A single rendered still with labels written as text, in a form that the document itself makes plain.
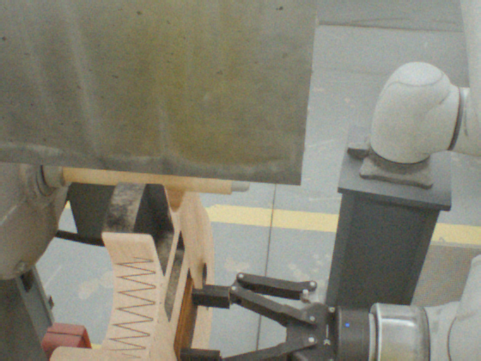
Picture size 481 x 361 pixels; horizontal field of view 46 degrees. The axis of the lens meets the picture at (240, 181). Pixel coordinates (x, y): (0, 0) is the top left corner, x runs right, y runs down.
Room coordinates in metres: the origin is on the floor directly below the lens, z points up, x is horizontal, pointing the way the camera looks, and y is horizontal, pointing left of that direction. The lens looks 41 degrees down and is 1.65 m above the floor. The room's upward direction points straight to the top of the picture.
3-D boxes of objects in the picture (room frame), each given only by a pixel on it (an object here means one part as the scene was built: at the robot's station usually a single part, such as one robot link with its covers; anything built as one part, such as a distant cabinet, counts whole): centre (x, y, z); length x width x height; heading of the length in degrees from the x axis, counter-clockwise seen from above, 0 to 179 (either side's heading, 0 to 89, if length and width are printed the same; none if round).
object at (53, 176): (0.48, 0.20, 1.25); 0.05 x 0.02 x 0.05; 173
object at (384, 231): (1.16, -0.41, 0.35); 0.28 x 0.28 x 0.70; 75
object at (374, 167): (1.17, -0.39, 0.73); 0.22 x 0.18 x 0.06; 75
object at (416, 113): (1.16, -0.42, 0.87); 0.18 x 0.16 x 0.22; 77
